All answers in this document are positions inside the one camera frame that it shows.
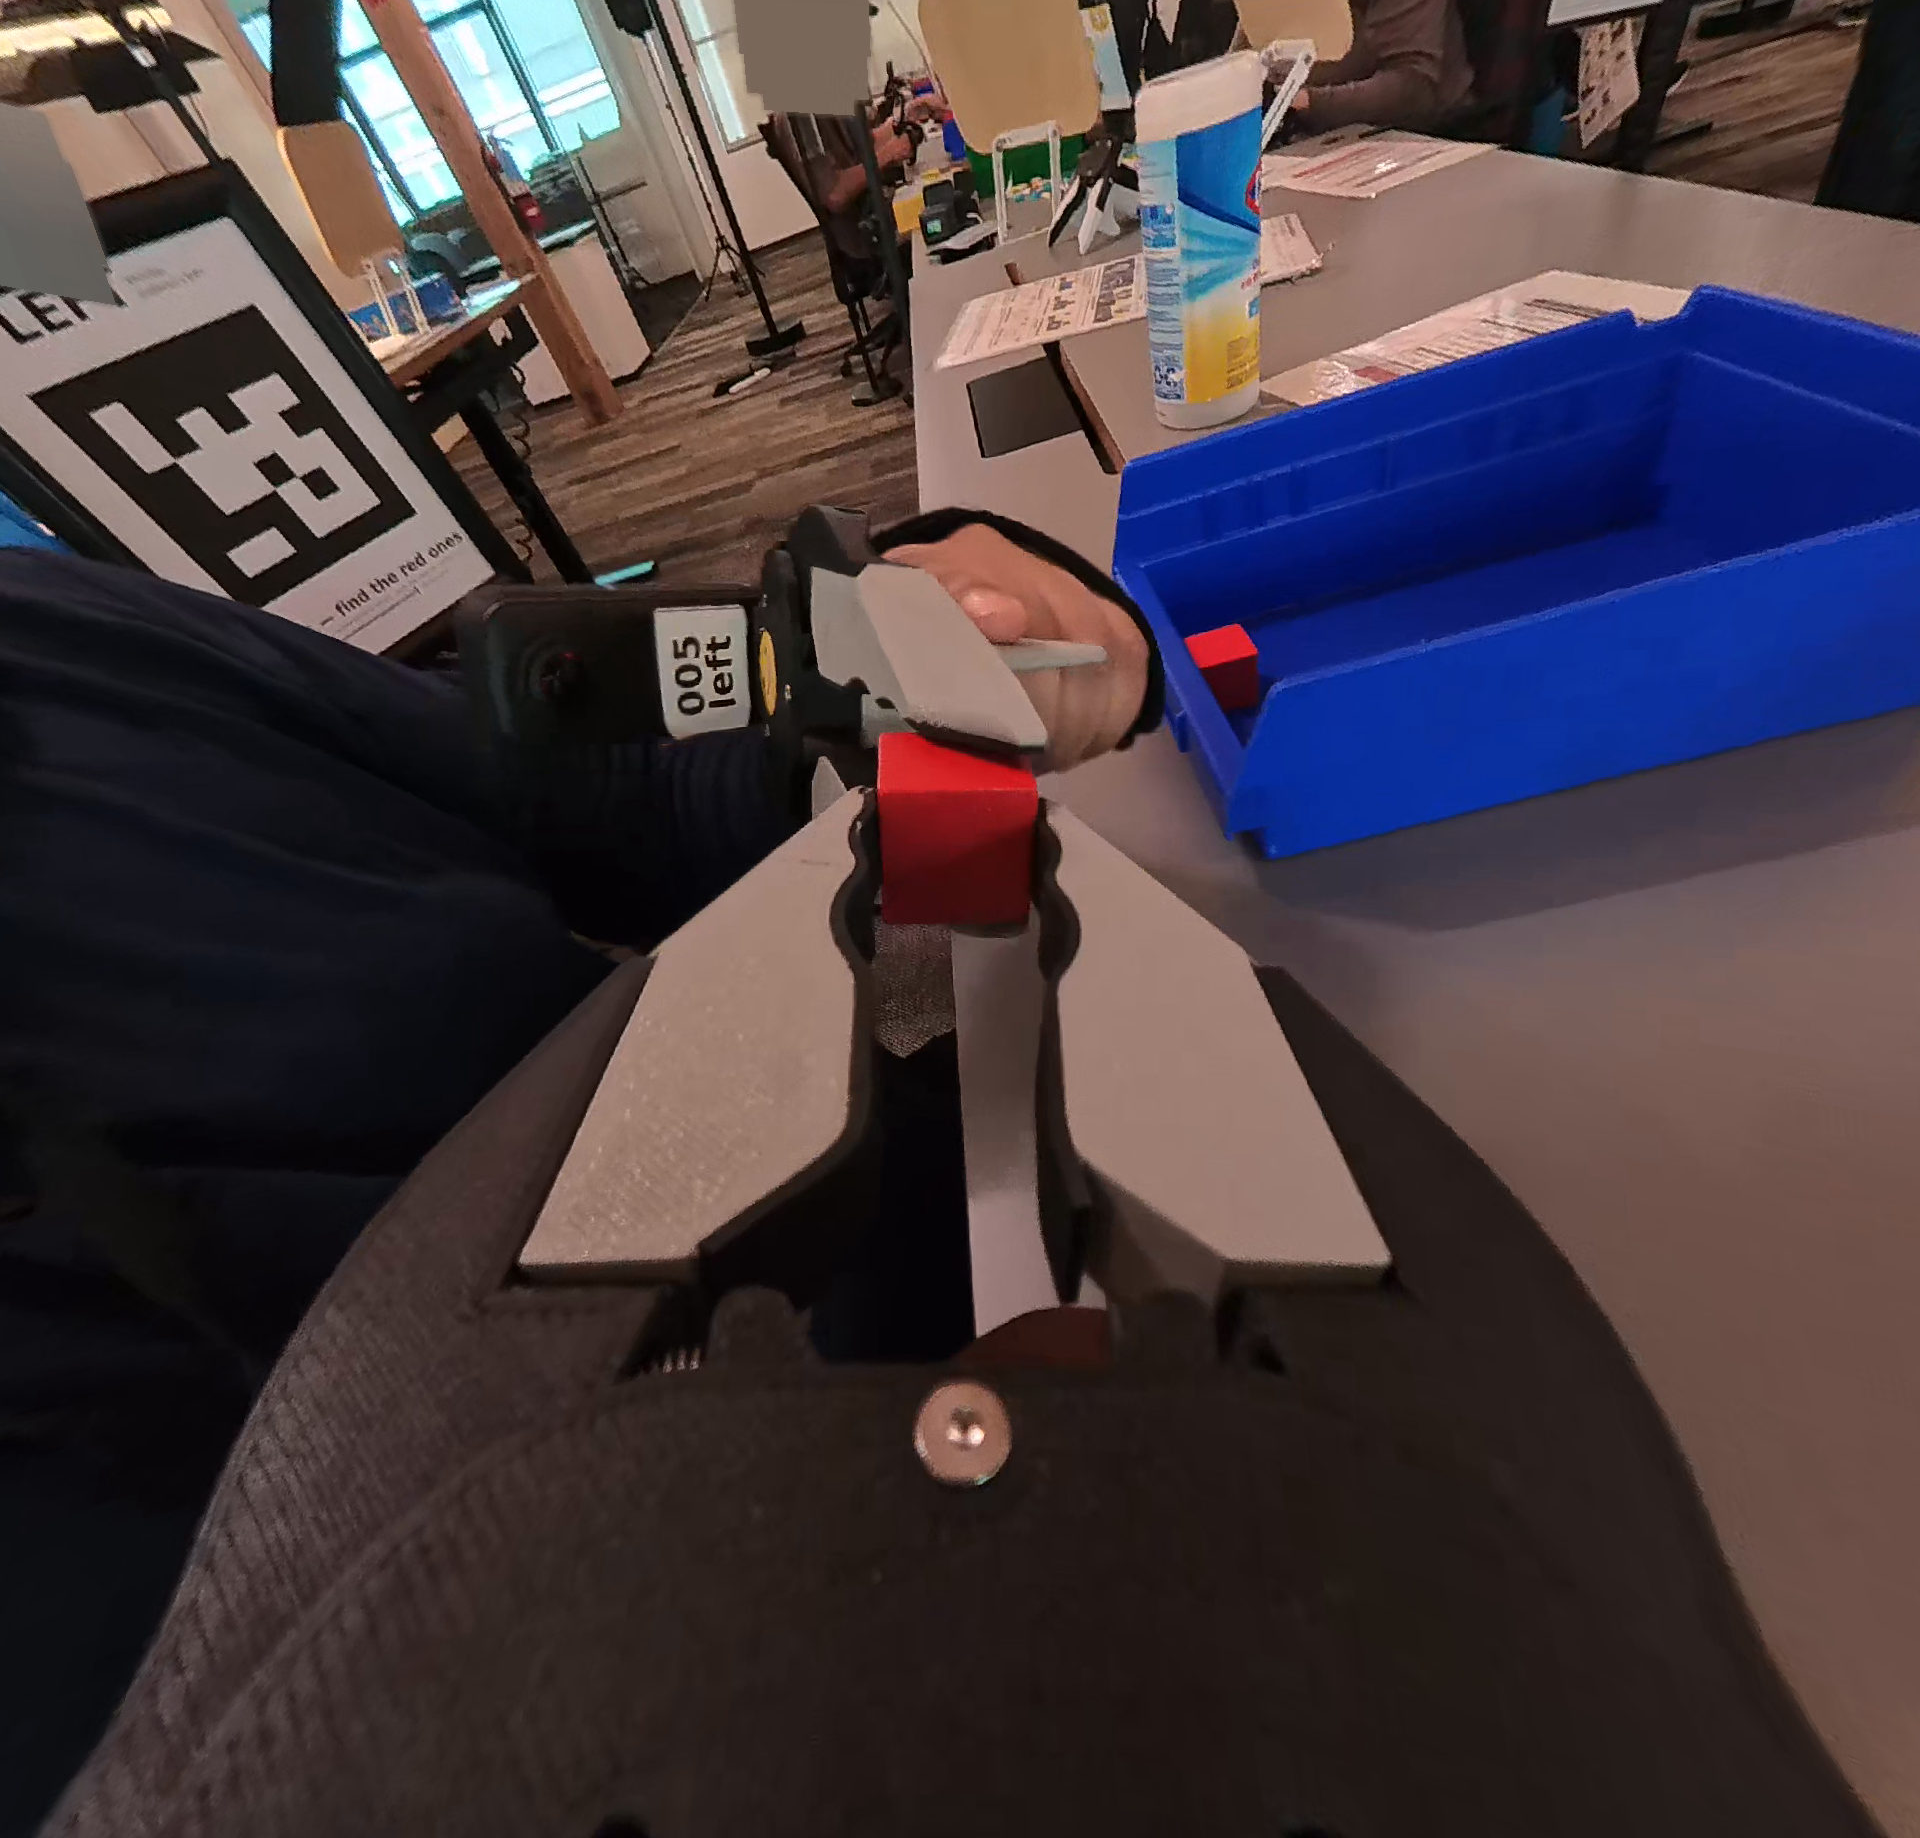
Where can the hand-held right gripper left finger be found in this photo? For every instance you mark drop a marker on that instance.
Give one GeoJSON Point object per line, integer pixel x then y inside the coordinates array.
{"type": "Point", "coordinates": [705, 1105]}

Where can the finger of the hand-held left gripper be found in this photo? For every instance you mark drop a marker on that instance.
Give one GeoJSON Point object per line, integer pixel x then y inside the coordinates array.
{"type": "Point", "coordinates": [830, 790]}
{"type": "Point", "coordinates": [944, 654]}

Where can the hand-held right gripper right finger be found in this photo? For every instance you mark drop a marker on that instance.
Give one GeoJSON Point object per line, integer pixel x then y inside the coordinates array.
{"type": "Point", "coordinates": [1216, 1119]}

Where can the red wooden cube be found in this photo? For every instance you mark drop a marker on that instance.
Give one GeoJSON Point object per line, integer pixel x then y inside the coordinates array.
{"type": "Point", "coordinates": [1222, 660]}
{"type": "Point", "coordinates": [952, 833]}

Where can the blue plastic bin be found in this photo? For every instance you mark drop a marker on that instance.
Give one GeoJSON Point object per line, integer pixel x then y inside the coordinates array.
{"type": "Point", "coordinates": [1501, 668]}

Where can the person's left forearm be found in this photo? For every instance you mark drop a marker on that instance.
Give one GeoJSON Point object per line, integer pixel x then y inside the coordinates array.
{"type": "Point", "coordinates": [376, 759]}

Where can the person's left hand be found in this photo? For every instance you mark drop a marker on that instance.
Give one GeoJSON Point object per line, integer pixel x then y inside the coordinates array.
{"type": "Point", "coordinates": [1073, 683]}

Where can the printed paper sheet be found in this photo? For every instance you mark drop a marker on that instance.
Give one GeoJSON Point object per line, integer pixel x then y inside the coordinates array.
{"type": "Point", "coordinates": [1050, 308]}
{"type": "Point", "coordinates": [1380, 162]}

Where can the black white marker sign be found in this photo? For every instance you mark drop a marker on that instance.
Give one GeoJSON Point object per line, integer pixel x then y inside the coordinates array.
{"type": "Point", "coordinates": [224, 427]}

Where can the white bottle with yellow label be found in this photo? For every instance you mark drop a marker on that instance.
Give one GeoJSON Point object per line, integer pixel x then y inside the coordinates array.
{"type": "Point", "coordinates": [1200, 248]}

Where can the black light stand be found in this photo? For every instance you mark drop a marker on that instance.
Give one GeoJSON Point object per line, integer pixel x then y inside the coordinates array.
{"type": "Point", "coordinates": [705, 189]}

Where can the wooden document stand board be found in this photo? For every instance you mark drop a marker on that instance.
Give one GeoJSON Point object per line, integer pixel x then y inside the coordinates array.
{"type": "Point", "coordinates": [1005, 38]}
{"type": "Point", "coordinates": [336, 198]}
{"type": "Point", "coordinates": [1294, 15]}

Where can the laminated label sheet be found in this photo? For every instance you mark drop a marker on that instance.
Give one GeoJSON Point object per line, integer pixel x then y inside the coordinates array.
{"type": "Point", "coordinates": [1469, 331]}

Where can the wooden support post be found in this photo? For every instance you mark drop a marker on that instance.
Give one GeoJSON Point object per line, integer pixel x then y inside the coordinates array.
{"type": "Point", "coordinates": [451, 143]}

